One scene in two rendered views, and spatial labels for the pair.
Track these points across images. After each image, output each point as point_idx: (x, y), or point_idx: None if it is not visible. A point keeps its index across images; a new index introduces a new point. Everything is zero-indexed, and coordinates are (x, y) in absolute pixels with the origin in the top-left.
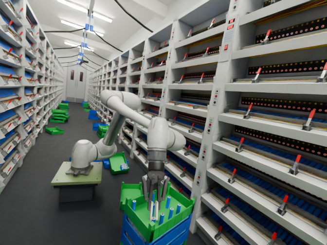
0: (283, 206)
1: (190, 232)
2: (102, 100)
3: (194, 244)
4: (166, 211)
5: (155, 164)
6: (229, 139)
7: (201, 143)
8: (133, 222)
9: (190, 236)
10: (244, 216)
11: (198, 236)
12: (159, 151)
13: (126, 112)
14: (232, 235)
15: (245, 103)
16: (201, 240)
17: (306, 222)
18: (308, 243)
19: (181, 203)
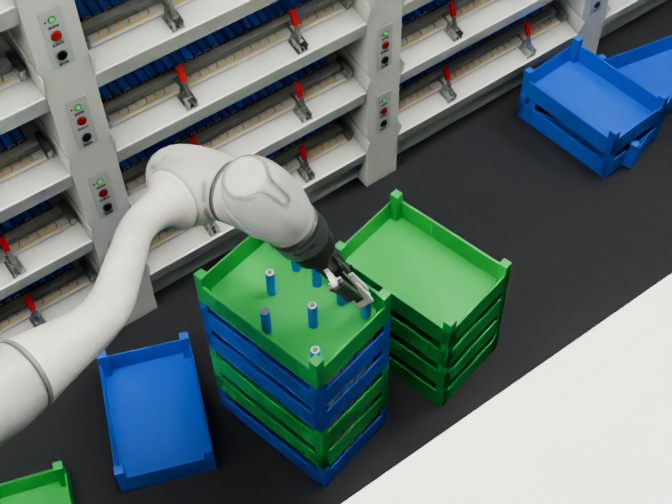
0: (300, 32)
1: (151, 312)
2: (20, 426)
3: (195, 305)
4: (286, 292)
5: (329, 237)
6: (103, 13)
7: (53, 112)
8: (349, 357)
9: (170, 315)
10: (228, 126)
11: (162, 290)
12: (317, 213)
13: (130, 303)
14: None
15: None
16: (178, 285)
17: (325, 20)
18: (346, 44)
19: (244, 258)
